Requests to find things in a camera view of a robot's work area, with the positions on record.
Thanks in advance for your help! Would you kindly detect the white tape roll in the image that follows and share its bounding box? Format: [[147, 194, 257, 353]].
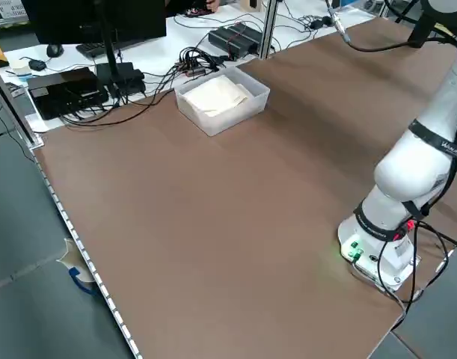
[[8, 61, 33, 78]]

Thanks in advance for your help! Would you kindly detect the aluminium frame rail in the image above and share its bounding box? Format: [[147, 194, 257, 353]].
[[0, 58, 44, 149]]

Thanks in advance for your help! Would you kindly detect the black box device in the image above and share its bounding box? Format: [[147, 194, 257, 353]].
[[26, 67, 110, 121]]

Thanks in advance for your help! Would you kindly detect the black finned device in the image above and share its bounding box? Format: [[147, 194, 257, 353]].
[[207, 22, 263, 59]]

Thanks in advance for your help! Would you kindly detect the beige bag with blue handle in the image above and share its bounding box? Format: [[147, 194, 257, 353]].
[[55, 236, 102, 297]]

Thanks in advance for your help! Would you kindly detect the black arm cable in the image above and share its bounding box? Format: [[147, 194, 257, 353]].
[[323, 0, 414, 52], [376, 209, 457, 327]]

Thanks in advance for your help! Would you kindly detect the black keyboard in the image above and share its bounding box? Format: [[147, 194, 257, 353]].
[[75, 38, 121, 58]]

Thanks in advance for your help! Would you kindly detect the cream-colored tablecloth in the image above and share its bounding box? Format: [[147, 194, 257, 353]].
[[183, 74, 254, 117]]

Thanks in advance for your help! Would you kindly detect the clear plastic box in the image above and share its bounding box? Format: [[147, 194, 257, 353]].
[[174, 66, 272, 138]]

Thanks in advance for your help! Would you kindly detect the black computer monitor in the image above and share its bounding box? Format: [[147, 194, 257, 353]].
[[21, 0, 168, 46]]

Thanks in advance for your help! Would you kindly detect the white side table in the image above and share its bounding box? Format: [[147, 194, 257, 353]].
[[0, 0, 367, 132]]

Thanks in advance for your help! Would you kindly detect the aluminium frame post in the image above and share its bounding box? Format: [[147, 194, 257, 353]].
[[259, 0, 280, 61]]

